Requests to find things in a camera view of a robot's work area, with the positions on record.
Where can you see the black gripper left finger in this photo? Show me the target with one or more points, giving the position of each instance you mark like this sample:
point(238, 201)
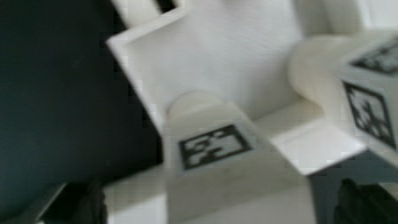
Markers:
point(76, 207)

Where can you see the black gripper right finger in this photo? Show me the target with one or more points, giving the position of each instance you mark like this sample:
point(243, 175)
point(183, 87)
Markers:
point(366, 204)

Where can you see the white chair leg block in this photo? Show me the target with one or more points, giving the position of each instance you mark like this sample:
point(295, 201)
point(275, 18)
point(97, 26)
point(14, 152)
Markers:
point(343, 76)

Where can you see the white chair seat plate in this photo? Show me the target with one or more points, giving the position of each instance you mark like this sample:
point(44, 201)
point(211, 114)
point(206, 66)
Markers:
point(213, 48)

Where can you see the white L-shaped obstacle fence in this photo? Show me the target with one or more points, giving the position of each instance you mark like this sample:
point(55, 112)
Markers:
point(135, 198)

